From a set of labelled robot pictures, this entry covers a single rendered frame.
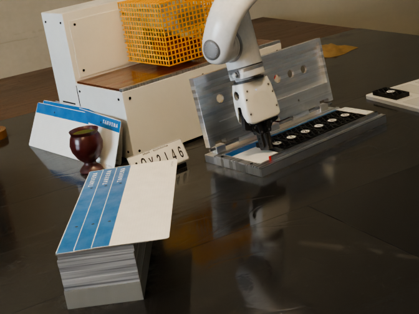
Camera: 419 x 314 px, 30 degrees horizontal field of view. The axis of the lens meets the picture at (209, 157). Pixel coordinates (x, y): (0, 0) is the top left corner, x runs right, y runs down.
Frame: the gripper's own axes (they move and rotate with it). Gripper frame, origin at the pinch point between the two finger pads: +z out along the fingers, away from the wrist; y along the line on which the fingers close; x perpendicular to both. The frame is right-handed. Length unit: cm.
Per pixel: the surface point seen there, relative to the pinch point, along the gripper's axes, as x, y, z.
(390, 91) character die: 5, 53, 1
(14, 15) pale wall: 173, 25, -57
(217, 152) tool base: 10.7, -6.6, 0.4
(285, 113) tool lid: 10.0, 17.1, -2.9
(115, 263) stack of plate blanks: -30, -61, 4
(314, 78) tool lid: 10.8, 31.0, -8.8
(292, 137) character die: -0.8, 7.8, 1.6
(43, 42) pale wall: 174, 36, -43
